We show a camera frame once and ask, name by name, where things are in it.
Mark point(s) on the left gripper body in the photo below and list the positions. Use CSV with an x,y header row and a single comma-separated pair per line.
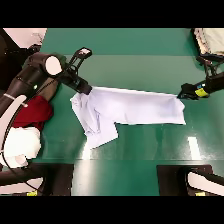
x,y
77,83

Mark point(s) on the white shirt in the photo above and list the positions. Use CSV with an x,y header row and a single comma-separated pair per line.
x,y
133,106

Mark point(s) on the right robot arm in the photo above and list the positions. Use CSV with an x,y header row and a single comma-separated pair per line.
x,y
215,82

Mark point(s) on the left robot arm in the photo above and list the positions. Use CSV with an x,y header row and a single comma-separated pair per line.
x,y
28,78

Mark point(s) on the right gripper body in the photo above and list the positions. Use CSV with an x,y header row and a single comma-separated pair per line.
x,y
189,91

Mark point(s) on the cream garment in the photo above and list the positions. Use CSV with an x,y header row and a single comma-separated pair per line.
x,y
213,40

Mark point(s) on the red garment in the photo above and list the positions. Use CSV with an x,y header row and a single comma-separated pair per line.
x,y
33,113

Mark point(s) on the white garment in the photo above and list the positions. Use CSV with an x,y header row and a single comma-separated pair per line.
x,y
23,143

